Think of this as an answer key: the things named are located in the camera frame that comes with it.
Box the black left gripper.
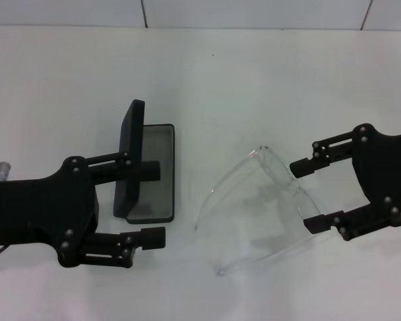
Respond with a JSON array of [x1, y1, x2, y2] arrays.
[[0, 156, 100, 269]]

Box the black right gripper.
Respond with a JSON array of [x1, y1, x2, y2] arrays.
[[289, 123, 401, 242]]

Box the black glasses case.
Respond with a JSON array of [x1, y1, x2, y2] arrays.
[[113, 99, 177, 225]]

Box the clear white glasses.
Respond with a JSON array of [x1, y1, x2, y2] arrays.
[[193, 144, 322, 277]]

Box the left gripper metal connector plug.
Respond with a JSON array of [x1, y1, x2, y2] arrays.
[[0, 161, 13, 183]]

